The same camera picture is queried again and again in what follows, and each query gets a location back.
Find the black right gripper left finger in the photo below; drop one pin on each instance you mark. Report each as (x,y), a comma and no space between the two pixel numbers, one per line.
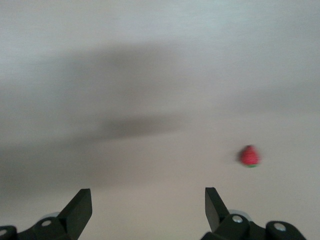
(75,215)

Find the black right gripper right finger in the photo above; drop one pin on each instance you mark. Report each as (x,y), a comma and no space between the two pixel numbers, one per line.
(216,215)

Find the red strawberry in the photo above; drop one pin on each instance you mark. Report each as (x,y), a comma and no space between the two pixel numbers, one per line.
(249,156)

